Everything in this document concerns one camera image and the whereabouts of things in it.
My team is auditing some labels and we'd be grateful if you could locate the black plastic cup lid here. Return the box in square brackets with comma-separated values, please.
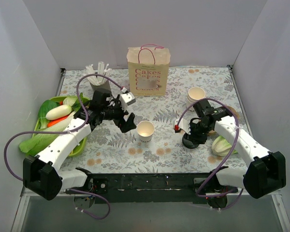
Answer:
[182, 134, 199, 149]

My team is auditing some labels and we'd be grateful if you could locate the white paper coffee cup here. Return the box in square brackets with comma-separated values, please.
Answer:
[136, 121, 155, 142]

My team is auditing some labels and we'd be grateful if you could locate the stack of white paper cups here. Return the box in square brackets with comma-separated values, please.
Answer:
[187, 87, 206, 107]

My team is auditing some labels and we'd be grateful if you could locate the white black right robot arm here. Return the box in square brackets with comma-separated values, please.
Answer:
[173, 98, 286, 199]

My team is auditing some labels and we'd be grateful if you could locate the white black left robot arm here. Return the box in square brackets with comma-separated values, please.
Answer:
[23, 89, 136, 200]

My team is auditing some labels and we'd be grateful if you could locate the green white cabbage on table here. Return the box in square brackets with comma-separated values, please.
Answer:
[211, 136, 232, 157]

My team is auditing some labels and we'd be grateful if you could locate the grey straw holder cup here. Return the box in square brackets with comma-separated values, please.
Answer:
[90, 79, 111, 92]

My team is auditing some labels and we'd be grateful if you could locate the brown cardboard cup carrier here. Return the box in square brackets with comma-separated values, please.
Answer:
[225, 105, 240, 120]

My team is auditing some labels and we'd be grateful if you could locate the white radish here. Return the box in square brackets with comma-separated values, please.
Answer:
[46, 105, 72, 120]

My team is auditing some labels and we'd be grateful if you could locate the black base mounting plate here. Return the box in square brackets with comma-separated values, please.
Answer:
[65, 173, 238, 203]

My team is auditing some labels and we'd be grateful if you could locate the kraft paper cakes bag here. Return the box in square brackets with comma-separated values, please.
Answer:
[127, 44, 171, 96]

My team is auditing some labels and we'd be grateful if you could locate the orange carrot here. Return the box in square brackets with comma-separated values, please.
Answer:
[47, 116, 68, 128]

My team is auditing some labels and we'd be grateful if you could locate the green bok choy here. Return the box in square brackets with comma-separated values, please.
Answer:
[38, 100, 59, 129]

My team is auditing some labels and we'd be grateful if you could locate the long green napa cabbage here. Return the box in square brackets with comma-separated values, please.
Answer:
[19, 119, 71, 156]

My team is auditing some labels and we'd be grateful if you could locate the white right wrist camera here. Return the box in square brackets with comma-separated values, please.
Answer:
[173, 119, 191, 134]

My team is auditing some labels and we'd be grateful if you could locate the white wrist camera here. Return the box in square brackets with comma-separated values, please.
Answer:
[119, 87, 136, 107]
[173, 119, 191, 134]

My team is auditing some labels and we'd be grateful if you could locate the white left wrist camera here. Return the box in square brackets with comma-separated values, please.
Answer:
[119, 87, 136, 107]

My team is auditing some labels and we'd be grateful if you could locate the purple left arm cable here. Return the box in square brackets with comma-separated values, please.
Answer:
[3, 74, 126, 220]

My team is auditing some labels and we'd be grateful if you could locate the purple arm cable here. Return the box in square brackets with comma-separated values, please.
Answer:
[3, 74, 126, 220]
[176, 98, 245, 210]

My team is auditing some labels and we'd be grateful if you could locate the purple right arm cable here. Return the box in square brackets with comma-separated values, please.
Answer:
[176, 98, 245, 210]

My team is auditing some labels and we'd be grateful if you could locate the aluminium frame rail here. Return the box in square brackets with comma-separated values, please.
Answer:
[21, 176, 281, 197]

